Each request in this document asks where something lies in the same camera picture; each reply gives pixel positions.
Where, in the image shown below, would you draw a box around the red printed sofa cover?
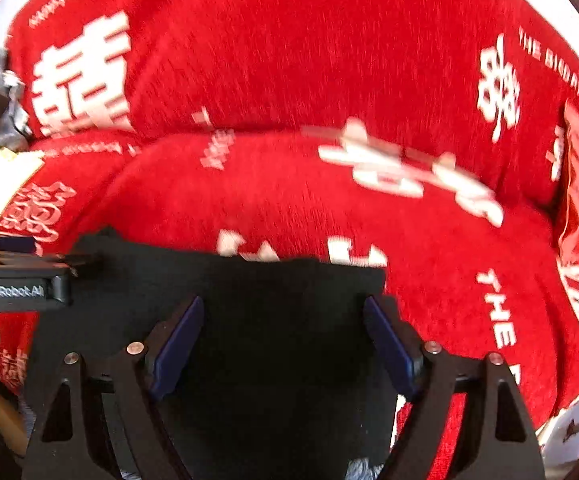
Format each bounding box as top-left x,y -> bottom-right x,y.
0,0 -> 579,480

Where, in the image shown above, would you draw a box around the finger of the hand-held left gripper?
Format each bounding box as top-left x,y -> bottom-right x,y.
0,236 -> 37,256
0,251 -> 101,270

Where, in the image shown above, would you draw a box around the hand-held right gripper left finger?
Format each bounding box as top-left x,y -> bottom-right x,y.
22,296 -> 205,480

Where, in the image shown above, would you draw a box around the black pants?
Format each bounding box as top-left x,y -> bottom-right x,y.
24,227 -> 403,480

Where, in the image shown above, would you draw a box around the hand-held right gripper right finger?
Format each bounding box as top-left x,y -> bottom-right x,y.
363,296 -> 545,480

